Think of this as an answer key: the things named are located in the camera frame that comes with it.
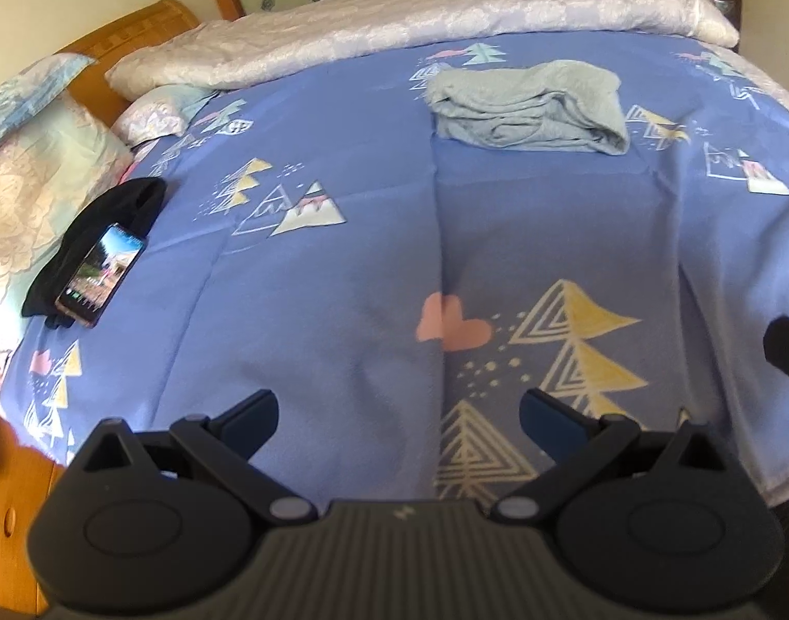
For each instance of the small patterned pillow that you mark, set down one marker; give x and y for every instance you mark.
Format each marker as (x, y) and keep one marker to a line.
(158, 113)

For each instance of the blue floral pillow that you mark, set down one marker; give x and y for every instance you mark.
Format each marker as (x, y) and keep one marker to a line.
(26, 87)

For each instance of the large pale floral pillow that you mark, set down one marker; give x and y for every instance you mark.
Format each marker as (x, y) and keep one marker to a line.
(39, 194)

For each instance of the wooden bedside cabinet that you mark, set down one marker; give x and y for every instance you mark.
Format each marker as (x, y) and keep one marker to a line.
(13, 529)

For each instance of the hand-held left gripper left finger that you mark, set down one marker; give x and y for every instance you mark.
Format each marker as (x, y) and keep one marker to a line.
(252, 416)

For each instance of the white patterned quilt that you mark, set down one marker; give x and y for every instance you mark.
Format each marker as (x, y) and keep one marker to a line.
(401, 26)

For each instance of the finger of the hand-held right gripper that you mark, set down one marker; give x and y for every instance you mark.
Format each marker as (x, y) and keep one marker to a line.
(788, 352)

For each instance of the grey sweatshirt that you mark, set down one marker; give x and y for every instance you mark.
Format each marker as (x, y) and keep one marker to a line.
(530, 110)

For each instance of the wooden headboard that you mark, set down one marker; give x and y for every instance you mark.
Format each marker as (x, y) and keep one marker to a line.
(136, 29)

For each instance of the black cloth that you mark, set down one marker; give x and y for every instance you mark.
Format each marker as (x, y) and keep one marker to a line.
(120, 206)

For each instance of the blue printed bedsheet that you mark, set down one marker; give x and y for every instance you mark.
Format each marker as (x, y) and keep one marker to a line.
(368, 258)

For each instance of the smartphone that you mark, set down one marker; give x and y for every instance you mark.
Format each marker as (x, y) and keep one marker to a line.
(100, 274)

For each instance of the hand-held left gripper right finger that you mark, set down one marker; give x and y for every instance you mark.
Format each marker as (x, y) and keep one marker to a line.
(546, 416)

